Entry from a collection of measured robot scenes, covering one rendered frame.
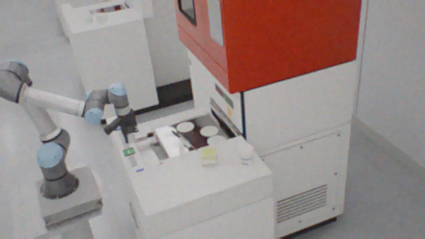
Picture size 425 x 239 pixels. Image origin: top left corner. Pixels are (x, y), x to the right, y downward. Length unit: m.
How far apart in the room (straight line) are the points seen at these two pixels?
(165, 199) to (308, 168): 1.04
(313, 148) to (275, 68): 0.63
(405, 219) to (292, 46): 1.61
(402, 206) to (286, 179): 1.04
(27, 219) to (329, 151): 1.70
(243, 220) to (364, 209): 1.35
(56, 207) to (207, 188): 0.73
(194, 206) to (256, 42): 0.82
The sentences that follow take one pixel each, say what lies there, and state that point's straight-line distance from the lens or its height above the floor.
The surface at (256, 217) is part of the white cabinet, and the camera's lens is 2.29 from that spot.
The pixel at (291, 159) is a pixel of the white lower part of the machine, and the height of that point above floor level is 0.69.
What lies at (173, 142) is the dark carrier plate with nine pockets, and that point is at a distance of 2.52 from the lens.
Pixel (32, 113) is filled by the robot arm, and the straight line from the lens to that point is 2.32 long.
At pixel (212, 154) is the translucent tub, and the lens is 2.17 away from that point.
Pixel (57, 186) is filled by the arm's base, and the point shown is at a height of 0.94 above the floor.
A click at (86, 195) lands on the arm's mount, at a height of 0.88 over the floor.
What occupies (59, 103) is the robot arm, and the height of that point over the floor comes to 1.38.
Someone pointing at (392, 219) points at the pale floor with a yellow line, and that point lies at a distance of 3.39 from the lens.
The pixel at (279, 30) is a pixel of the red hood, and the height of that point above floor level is 1.50.
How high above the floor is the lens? 2.35
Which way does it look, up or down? 33 degrees down
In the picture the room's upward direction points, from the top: 6 degrees counter-clockwise
